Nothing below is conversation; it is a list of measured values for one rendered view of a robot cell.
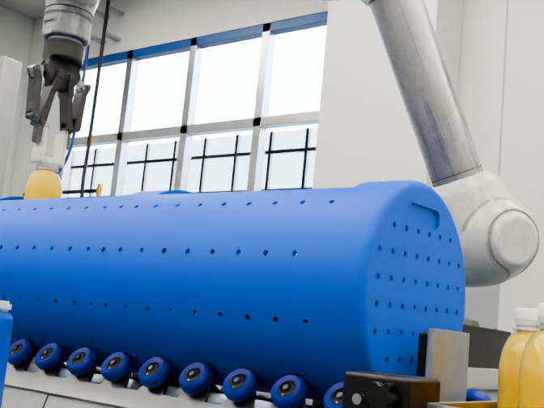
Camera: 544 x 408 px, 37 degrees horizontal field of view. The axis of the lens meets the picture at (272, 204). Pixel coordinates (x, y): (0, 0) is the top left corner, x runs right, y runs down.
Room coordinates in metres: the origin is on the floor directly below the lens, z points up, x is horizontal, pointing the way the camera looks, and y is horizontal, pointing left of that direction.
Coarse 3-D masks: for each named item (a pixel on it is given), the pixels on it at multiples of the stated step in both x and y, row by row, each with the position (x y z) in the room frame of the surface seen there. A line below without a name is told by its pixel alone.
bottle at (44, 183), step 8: (40, 168) 1.44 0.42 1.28; (48, 168) 1.44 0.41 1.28; (32, 176) 1.43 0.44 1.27; (40, 176) 1.43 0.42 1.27; (48, 176) 1.43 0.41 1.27; (56, 176) 1.44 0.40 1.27; (32, 184) 1.42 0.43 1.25; (40, 184) 1.42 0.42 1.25; (48, 184) 1.43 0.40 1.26; (56, 184) 1.44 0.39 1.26; (24, 192) 1.44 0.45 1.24; (32, 192) 1.42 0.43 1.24; (40, 192) 1.42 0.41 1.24; (48, 192) 1.43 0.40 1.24; (56, 192) 1.44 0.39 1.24
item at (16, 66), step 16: (0, 64) 2.10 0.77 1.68; (16, 64) 2.13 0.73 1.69; (0, 80) 2.10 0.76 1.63; (16, 80) 2.13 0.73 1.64; (0, 96) 2.10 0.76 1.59; (16, 96) 2.14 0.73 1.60; (0, 112) 2.10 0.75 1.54; (0, 128) 2.11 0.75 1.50; (0, 144) 2.12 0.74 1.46; (0, 160) 2.12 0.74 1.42; (0, 176) 2.13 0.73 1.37; (0, 192) 2.13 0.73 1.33
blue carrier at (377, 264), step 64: (256, 192) 1.06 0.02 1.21; (320, 192) 0.99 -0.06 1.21; (384, 192) 0.93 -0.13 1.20; (0, 256) 1.28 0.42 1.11; (64, 256) 1.19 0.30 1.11; (128, 256) 1.10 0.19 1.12; (192, 256) 1.03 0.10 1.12; (256, 256) 0.97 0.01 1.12; (320, 256) 0.91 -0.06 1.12; (384, 256) 0.91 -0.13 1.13; (448, 256) 1.05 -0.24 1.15; (64, 320) 1.20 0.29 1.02; (128, 320) 1.11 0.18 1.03; (192, 320) 1.04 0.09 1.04; (256, 320) 0.97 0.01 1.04; (320, 320) 0.91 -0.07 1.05; (384, 320) 0.92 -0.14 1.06; (448, 320) 1.06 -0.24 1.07; (320, 384) 0.97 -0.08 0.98
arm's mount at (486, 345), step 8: (464, 328) 1.55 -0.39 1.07; (472, 328) 1.58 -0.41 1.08; (480, 328) 1.61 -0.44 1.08; (488, 328) 1.64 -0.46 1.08; (472, 336) 1.58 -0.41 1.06; (480, 336) 1.61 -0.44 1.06; (488, 336) 1.64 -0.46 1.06; (496, 336) 1.68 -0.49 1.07; (504, 336) 1.71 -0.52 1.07; (472, 344) 1.58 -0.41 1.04; (480, 344) 1.61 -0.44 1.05; (488, 344) 1.64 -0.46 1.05; (496, 344) 1.68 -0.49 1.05; (472, 352) 1.58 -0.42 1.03; (480, 352) 1.61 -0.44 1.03; (488, 352) 1.65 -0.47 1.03; (496, 352) 1.68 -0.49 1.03; (472, 360) 1.58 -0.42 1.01; (480, 360) 1.61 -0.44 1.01; (488, 360) 1.65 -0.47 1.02; (496, 360) 1.68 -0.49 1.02; (496, 368) 1.68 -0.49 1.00
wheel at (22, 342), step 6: (18, 342) 1.30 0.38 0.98; (24, 342) 1.29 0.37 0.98; (30, 342) 1.29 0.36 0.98; (12, 348) 1.29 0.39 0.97; (18, 348) 1.29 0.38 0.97; (24, 348) 1.28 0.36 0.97; (30, 348) 1.29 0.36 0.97; (12, 354) 1.28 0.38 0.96; (18, 354) 1.27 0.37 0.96; (24, 354) 1.28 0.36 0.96; (30, 354) 1.29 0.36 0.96; (12, 360) 1.28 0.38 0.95; (18, 360) 1.28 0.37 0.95; (24, 360) 1.28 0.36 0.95
